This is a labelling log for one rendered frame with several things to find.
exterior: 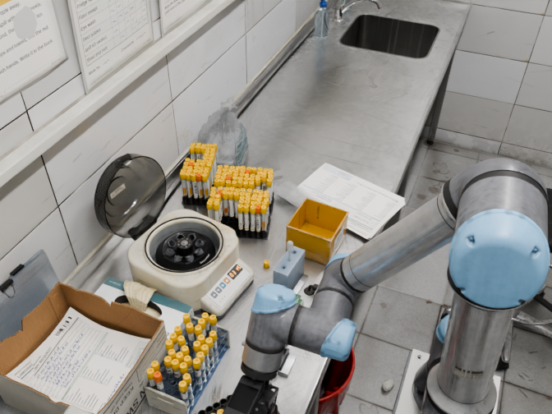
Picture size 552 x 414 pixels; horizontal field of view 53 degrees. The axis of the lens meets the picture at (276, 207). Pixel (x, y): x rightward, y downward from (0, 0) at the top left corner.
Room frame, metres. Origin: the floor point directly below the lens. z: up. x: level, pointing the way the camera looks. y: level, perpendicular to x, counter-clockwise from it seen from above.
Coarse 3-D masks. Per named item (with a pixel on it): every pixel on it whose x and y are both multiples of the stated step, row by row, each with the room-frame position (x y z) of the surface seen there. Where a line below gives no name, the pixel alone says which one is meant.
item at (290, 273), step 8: (296, 248) 1.01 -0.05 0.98; (296, 256) 0.98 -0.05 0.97; (304, 256) 1.00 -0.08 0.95; (280, 264) 0.95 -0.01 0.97; (288, 264) 0.95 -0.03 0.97; (296, 264) 0.96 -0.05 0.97; (280, 272) 0.93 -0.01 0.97; (288, 272) 0.93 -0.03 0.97; (296, 272) 0.96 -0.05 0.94; (280, 280) 0.93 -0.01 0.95; (288, 280) 0.92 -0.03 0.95; (296, 280) 0.96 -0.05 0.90; (304, 280) 0.98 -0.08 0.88; (296, 288) 0.95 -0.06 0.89
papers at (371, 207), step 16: (320, 176) 1.42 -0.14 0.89; (336, 176) 1.42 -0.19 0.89; (352, 176) 1.42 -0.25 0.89; (320, 192) 1.34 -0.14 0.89; (336, 192) 1.34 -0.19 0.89; (352, 192) 1.34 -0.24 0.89; (368, 192) 1.34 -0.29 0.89; (384, 192) 1.34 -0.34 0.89; (352, 208) 1.27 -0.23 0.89; (368, 208) 1.27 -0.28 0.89; (384, 208) 1.27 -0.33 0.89; (400, 208) 1.27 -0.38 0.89; (352, 224) 1.20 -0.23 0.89; (368, 224) 1.20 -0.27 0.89; (384, 224) 1.21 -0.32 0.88
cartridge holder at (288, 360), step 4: (284, 348) 0.75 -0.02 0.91; (288, 348) 0.75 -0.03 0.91; (284, 352) 0.75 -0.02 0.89; (288, 352) 0.75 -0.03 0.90; (284, 356) 0.73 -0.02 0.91; (288, 356) 0.74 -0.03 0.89; (292, 356) 0.74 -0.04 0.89; (296, 356) 0.75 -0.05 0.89; (284, 360) 0.72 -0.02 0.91; (288, 360) 0.74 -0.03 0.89; (292, 360) 0.74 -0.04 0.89; (284, 364) 0.72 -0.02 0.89; (288, 364) 0.72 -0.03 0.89; (292, 364) 0.73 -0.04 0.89; (280, 368) 0.71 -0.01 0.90; (284, 368) 0.71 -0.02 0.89; (288, 368) 0.71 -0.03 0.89; (280, 372) 0.70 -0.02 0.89; (284, 372) 0.70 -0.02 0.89; (288, 372) 0.70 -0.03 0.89
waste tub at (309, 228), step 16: (304, 208) 1.20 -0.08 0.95; (320, 208) 1.19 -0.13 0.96; (336, 208) 1.17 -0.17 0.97; (288, 224) 1.10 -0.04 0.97; (304, 224) 1.20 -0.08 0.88; (320, 224) 1.19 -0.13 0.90; (336, 224) 1.17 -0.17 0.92; (288, 240) 1.09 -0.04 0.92; (304, 240) 1.07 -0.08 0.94; (320, 240) 1.05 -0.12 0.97; (336, 240) 1.08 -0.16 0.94; (320, 256) 1.05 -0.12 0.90
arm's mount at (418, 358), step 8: (416, 352) 0.75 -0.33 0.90; (424, 352) 0.75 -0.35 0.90; (416, 360) 0.73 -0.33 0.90; (424, 360) 0.73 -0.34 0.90; (408, 368) 0.71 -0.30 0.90; (416, 368) 0.71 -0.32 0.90; (408, 376) 0.69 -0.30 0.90; (496, 376) 0.69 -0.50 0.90; (408, 384) 0.67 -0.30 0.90; (496, 384) 0.67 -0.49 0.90; (408, 392) 0.65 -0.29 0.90; (400, 400) 0.63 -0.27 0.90; (408, 400) 0.63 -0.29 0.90; (496, 400) 0.63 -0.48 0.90; (400, 408) 0.61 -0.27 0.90; (408, 408) 0.61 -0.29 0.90; (416, 408) 0.61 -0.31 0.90; (496, 408) 0.61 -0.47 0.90
